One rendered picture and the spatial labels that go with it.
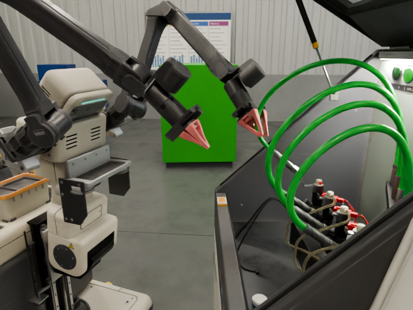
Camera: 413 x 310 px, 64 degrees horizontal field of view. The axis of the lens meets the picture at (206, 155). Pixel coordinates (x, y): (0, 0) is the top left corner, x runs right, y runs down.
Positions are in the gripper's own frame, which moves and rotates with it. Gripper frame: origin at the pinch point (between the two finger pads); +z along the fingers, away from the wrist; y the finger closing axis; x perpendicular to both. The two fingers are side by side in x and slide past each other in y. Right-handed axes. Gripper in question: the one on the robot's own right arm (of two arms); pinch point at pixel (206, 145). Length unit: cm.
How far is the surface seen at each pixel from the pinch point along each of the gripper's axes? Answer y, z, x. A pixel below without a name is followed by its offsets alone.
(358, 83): 35.0, 13.4, 0.7
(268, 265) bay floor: -16.1, 38.7, 8.7
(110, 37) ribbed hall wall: -218, -304, 599
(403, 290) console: 19, 36, -31
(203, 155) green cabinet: -137, 10, 316
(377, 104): 34.5, 17.6, -6.9
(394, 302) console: 16, 37, -31
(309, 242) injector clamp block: 1.9, 35.7, -0.3
